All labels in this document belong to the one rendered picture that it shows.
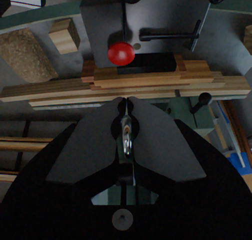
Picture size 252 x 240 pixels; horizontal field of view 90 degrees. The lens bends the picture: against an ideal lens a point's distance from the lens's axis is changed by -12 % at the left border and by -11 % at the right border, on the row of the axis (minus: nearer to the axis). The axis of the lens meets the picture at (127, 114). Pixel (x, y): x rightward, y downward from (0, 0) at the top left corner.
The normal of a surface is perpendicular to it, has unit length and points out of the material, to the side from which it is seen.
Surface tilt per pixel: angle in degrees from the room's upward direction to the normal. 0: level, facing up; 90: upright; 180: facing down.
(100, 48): 0
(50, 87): 90
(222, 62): 0
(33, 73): 23
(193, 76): 90
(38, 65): 43
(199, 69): 90
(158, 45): 0
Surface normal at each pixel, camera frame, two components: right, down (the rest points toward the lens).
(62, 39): 0.04, 0.89
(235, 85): -0.05, -0.45
